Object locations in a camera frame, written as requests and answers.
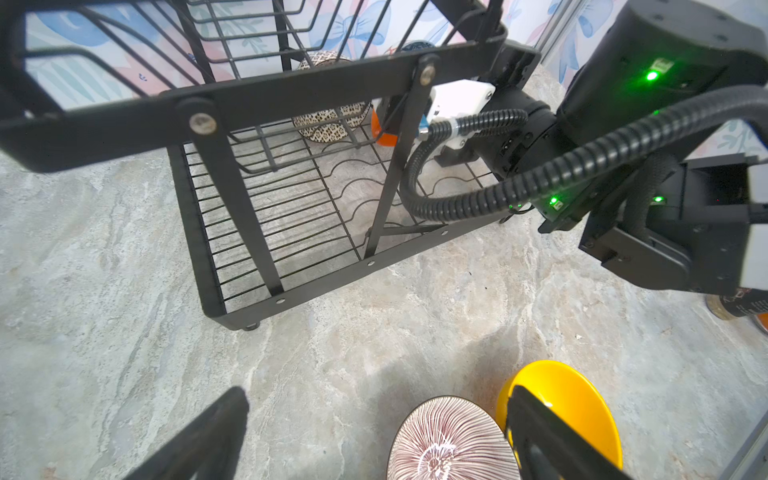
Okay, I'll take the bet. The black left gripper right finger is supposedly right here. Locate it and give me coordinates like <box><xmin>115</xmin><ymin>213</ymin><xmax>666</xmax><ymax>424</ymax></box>
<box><xmin>506</xmin><ymin>385</ymin><xmax>628</xmax><ymax>479</ymax></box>

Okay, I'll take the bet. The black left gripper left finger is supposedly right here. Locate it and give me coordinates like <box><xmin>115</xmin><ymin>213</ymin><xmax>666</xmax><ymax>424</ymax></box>
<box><xmin>127</xmin><ymin>386</ymin><xmax>249</xmax><ymax>479</ymax></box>

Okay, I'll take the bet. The pink striped patterned bowl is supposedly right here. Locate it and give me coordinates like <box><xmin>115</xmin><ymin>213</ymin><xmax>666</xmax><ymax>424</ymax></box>
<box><xmin>386</xmin><ymin>396</ymin><xmax>520</xmax><ymax>479</ymax></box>

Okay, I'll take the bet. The brown floral patterned bowl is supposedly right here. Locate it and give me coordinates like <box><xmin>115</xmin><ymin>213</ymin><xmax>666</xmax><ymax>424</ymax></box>
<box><xmin>292</xmin><ymin>50</ymin><xmax>371</xmax><ymax>144</ymax></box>

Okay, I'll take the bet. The orange plastic bowl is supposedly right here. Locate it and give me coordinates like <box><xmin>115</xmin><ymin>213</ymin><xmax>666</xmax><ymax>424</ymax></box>
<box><xmin>371</xmin><ymin>101</ymin><xmax>398</xmax><ymax>148</ymax></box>

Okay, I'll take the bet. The blue triangle patterned bowl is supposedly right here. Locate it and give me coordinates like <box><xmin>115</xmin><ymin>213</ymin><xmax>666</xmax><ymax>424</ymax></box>
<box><xmin>401</xmin><ymin>40</ymin><xmax>435</xmax><ymax>52</ymax></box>

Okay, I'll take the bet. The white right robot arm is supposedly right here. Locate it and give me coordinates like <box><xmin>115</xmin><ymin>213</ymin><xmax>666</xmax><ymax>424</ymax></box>
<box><xmin>470</xmin><ymin>1</ymin><xmax>767</xmax><ymax>295</ymax></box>

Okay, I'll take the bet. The yellow plastic bowl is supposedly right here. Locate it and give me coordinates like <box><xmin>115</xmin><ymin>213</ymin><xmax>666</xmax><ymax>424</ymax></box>
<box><xmin>495</xmin><ymin>360</ymin><xmax>623</xmax><ymax>469</ymax></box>

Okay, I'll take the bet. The dark spice jar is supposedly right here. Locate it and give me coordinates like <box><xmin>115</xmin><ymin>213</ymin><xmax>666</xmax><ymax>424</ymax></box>
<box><xmin>705</xmin><ymin>289</ymin><xmax>767</xmax><ymax>320</ymax></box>

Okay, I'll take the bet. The black corrugated cable conduit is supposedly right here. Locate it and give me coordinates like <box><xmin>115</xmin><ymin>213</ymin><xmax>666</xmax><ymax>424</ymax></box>
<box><xmin>398</xmin><ymin>85</ymin><xmax>768</xmax><ymax>222</ymax></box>

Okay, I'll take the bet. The black wire dish rack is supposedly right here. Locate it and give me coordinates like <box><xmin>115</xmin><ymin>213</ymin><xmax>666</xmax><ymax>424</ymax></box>
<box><xmin>1</xmin><ymin>1</ymin><xmax>540</xmax><ymax>330</ymax></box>

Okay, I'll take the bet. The aluminium frame post right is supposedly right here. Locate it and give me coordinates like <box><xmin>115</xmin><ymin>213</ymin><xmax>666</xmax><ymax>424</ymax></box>
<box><xmin>535</xmin><ymin>0</ymin><xmax>588</xmax><ymax>59</ymax></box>

